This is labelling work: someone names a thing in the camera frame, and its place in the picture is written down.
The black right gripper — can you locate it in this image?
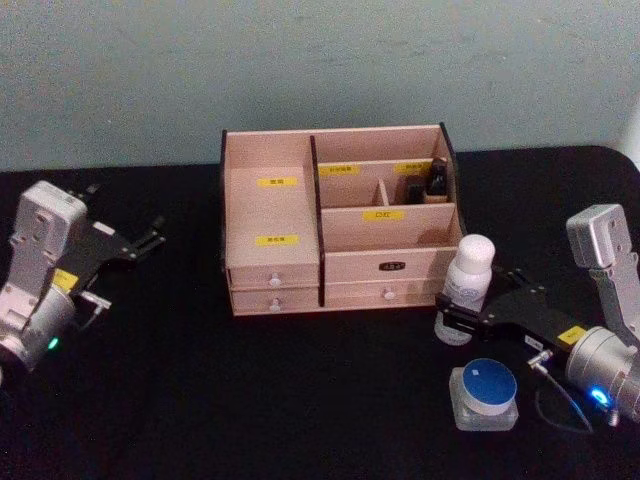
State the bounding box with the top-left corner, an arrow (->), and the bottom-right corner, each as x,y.
434,266 -> 589,354

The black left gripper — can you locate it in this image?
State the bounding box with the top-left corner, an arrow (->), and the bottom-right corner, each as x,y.
51,215 -> 168,297

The white plastic bottle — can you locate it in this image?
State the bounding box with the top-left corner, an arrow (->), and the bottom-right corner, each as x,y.
433,233 -> 497,347

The glass jar blue lid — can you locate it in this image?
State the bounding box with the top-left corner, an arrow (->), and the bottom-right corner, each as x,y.
448,358 -> 522,433

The small wooden drawer white knob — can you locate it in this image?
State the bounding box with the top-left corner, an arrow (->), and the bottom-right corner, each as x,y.
230,287 -> 321,315
226,267 -> 321,291

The wooden desktop organizer box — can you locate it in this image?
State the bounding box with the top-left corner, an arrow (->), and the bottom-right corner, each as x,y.
220,122 -> 469,318

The wide wooden drawer white knob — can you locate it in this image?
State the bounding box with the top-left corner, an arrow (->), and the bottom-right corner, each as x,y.
323,280 -> 444,309

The black lipstick tube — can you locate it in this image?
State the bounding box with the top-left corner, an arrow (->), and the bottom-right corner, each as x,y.
427,156 -> 449,197

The black table cloth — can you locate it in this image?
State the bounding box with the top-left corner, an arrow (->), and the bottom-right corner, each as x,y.
0,145 -> 640,480

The thin dark right gripper cable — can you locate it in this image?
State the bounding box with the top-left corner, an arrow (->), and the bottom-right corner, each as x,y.
527,349 -> 597,435

